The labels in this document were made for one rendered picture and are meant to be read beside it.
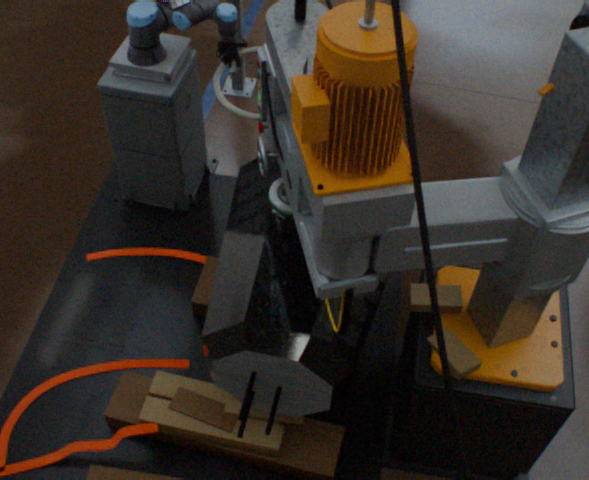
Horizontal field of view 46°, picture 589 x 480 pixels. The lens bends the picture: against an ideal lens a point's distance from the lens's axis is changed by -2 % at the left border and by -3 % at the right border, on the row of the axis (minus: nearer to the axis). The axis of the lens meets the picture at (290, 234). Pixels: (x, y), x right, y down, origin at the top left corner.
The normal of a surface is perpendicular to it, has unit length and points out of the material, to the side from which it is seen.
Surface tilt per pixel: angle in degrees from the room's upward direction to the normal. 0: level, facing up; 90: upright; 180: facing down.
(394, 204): 90
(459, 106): 0
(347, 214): 90
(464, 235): 90
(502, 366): 0
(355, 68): 90
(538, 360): 0
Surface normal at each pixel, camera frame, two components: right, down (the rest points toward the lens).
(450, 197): 0.02, -0.64
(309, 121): 0.21, 0.76
